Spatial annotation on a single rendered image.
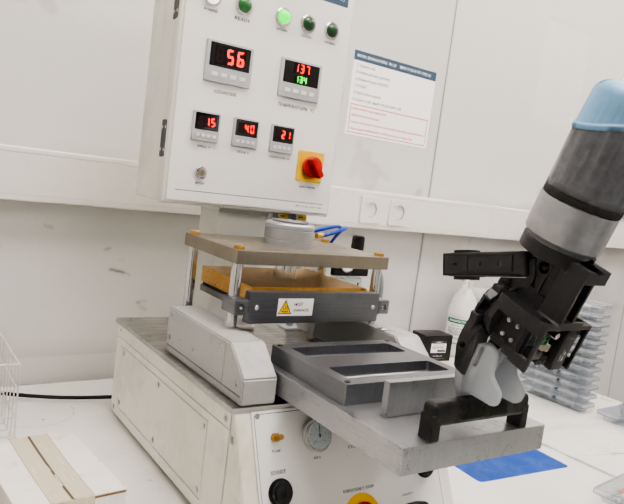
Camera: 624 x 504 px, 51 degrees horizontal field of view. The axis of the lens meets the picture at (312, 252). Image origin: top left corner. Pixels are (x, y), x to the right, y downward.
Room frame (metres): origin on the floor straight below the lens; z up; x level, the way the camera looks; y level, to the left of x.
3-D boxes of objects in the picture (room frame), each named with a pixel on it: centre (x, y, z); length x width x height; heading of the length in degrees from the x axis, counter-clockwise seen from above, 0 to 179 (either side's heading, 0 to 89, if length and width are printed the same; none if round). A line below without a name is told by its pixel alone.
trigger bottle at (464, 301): (1.75, -0.43, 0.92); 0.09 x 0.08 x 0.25; 157
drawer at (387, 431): (0.79, -0.12, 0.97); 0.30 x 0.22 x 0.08; 35
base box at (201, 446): (1.03, 0.02, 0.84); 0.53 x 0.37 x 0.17; 35
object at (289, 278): (1.03, 0.03, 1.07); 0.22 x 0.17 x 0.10; 125
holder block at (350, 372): (0.83, -0.09, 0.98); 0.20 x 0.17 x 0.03; 125
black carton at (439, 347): (1.68, -0.34, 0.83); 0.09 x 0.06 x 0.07; 120
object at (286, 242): (1.06, 0.04, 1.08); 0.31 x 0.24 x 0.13; 125
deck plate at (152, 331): (1.05, 0.06, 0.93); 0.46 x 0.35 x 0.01; 35
